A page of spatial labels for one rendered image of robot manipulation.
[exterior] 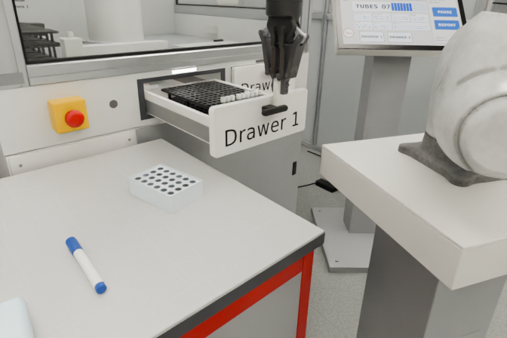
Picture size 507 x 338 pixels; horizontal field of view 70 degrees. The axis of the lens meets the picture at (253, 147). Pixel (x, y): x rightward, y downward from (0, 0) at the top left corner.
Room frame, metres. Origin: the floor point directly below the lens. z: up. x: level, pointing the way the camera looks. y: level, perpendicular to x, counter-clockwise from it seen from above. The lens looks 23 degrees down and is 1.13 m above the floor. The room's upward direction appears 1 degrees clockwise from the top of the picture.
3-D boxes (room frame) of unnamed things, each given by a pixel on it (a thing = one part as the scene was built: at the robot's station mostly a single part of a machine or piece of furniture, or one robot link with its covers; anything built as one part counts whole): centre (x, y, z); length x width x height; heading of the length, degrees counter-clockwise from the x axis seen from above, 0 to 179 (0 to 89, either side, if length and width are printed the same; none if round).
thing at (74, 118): (0.78, 0.41, 0.88); 0.04 x 0.03 x 0.04; 132
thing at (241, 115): (0.80, -0.02, 0.87); 0.29 x 0.02 x 0.11; 132
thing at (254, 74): (1.25, -0.04, 0.87); 0.29 x 0.02 x 0.11; 132
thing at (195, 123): (0.96, 0.12, 0.86); 0.40 x 0.26 x 0.06; 42
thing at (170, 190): (0.64, 0.17, 0.78); 0.12 x 0.08 x 0.04; 54
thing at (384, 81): (1.55, -0.57, 0.51); 0.50 x 0.45 x 1.02; 1
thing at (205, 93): (0.95, 0.12, 0.87); 0.22 x 0.18 x 0.06; 42
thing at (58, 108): (0.80, 0.43, 0.88); 0.07 x 0.05 x 0.07; 132
